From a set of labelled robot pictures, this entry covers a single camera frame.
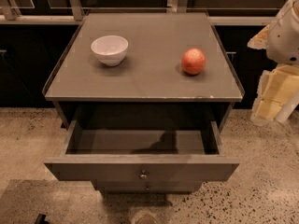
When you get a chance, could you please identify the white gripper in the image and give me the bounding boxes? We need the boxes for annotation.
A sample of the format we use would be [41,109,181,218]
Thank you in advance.
[247,25,299,126]

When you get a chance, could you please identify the grey top drawer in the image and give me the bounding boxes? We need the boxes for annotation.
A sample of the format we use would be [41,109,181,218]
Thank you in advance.
[45,121,239,187]

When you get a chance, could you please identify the grey drawer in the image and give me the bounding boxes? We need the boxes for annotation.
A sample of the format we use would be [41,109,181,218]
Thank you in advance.
[92,181,202,193]
[45,121,239,187]

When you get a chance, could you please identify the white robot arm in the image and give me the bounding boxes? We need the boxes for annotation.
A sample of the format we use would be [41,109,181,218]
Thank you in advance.
[248,0,299,126]

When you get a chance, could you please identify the grey drawer cabinet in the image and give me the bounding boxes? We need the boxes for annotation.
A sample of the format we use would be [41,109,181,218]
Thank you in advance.
[41,12,246,195]

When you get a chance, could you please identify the grey bottom drawer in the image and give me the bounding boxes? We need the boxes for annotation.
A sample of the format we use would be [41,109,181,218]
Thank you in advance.
[92,181,202,193]

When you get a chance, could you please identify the red apple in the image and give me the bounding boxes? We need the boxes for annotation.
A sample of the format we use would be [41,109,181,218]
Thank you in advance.
[181,49,206,76]

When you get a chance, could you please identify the white ceramic bowl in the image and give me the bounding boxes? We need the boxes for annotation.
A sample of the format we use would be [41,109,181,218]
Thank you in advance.
[91,35,129,66]

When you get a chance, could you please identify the round floor base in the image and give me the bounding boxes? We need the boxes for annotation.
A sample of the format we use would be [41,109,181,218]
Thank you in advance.
[131,212,158,224]

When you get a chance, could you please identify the small black floor object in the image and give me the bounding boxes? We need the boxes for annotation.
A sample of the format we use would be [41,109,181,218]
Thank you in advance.
[35,214,49,224]

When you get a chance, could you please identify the white cylindrical post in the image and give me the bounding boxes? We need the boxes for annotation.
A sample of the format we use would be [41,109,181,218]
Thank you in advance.
[276,91,299,123]

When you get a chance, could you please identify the metal railing frame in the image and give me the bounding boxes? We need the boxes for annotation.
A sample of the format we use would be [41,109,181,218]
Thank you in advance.
[0,0,289,26]

